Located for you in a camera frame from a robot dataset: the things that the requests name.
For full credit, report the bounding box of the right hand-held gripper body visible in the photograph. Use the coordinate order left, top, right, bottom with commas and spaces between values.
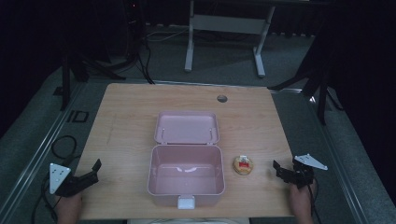
289, 153, 329, 189

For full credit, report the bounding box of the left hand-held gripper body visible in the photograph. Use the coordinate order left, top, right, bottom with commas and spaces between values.
49, 162, 94, 198

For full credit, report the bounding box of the round snack cake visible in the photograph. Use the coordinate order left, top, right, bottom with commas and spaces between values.
232, 155, 254, 176

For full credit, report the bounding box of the pink plastic storage box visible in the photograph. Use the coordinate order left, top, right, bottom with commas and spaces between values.
147, 110, 226, 210

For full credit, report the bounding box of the person's right hand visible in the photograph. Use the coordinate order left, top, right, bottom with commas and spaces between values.
289, 180, 318, 224

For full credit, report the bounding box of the person's left hand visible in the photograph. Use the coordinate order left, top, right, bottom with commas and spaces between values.
55, 191, 83, 224

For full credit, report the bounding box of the black metal stand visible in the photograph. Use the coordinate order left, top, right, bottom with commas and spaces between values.
268, 31, 345, 127
55, 52, 127, 112

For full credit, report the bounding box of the dark computer tower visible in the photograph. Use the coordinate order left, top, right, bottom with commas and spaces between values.
121, 0, 147, 62

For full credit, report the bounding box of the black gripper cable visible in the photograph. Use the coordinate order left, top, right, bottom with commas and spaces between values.
307, 177, 323, 224
30, 173, 64, 224

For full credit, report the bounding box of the black looped floor cable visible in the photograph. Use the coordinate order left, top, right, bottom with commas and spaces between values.
50, 134, 81, 165

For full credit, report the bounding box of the white floor cable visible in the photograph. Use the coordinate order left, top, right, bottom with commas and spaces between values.
145, 28, 190, 43

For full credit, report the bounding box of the white metal desk frame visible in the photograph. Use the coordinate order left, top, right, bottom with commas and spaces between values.
183, 0, 276, 78

